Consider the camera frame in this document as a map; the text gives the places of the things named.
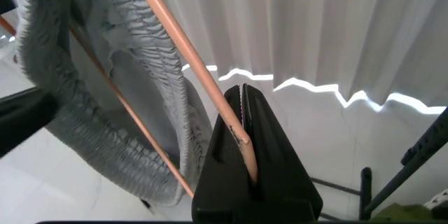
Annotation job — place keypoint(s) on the green garment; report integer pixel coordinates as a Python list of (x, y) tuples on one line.
[(402, 211)]

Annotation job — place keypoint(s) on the pale grey shorts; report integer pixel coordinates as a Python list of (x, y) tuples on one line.
[(147, 42)]

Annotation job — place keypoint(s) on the pink clothes hanger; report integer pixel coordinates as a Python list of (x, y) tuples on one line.
[(190, 59)]

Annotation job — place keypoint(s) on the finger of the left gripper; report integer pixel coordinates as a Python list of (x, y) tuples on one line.
[(24, 119)]

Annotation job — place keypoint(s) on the white laundry basket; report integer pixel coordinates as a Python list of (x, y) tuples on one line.
[(437, 197)]

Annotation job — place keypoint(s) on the black clothes rack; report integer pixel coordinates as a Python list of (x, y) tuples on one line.
[(420, 148)]

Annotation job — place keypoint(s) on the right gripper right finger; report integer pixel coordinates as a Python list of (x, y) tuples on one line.
[(283, 182)]

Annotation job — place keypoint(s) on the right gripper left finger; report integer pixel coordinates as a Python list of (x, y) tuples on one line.
[(217, 189)]

